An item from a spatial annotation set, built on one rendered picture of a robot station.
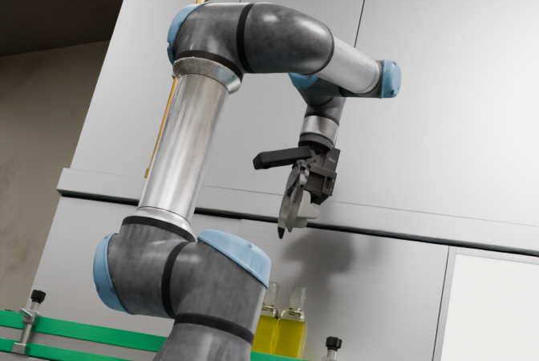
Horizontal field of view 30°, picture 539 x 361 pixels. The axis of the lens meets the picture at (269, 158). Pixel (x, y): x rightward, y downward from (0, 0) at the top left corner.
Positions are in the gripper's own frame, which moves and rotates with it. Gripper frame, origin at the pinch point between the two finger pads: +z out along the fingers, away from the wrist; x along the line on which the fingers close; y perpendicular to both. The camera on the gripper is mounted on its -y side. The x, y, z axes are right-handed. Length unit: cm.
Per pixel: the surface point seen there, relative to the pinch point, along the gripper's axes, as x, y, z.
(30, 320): 17, -40, 29
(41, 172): 437, -57, -137
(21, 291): 422, -43, -59
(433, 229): 8.8, 34.8, -14.4
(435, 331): 5.9, 38.6, 8.2
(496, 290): 1.1, 48.0, -3.2
